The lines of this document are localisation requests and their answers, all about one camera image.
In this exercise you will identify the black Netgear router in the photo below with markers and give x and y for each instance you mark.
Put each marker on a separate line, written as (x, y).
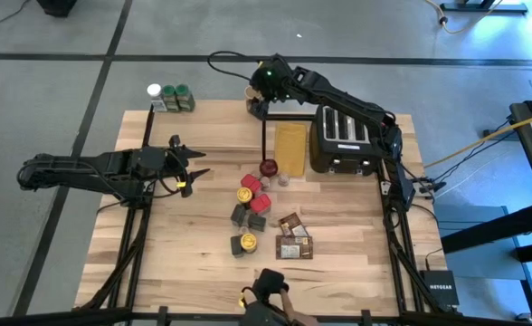
(440, 287)

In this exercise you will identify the green black pepper tin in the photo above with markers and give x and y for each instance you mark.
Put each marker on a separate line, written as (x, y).
(238, 214)
(235, 246)
(257, 222)

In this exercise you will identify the oregano glass jar green lid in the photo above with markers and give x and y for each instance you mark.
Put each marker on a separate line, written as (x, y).
(183, 92)

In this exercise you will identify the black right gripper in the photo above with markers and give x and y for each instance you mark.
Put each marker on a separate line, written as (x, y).
(272, 79)

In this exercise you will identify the yellow lid black spice can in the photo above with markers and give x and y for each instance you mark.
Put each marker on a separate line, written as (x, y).
(248, 242)
(244, 195)

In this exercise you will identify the black box on floor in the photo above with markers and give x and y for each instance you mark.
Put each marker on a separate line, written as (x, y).
(58, 6)

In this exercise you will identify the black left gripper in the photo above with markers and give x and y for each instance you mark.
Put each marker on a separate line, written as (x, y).
(153, 165)

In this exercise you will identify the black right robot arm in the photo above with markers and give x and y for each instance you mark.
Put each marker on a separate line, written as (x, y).
(347, 97)

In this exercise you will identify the small cork-topped glass jar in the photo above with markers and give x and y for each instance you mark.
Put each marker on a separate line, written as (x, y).
(264, 182)
(283, 179)
(243, 230)

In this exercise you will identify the black aluminium table frame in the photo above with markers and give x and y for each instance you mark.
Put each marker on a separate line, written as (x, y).
(397, 271)

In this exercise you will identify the red lid patterned spice tin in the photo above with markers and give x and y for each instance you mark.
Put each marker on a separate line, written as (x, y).
(260, 204)
(251, 182)

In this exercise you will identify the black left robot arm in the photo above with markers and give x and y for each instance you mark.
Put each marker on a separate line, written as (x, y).
(76, 167)

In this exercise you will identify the yellow cloth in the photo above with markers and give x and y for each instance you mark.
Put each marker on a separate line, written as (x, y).
(290, 149)

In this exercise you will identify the black toaster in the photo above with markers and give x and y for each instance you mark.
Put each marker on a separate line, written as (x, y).
(343, 154)

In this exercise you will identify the person's forearm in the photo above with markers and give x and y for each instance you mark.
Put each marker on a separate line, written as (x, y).
(295, 310)

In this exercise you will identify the brown lid dark spice jar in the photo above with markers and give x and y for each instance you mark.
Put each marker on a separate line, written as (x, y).
(250, 93)

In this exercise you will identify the black floor stand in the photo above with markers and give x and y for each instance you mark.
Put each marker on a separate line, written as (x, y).
(474, 5)

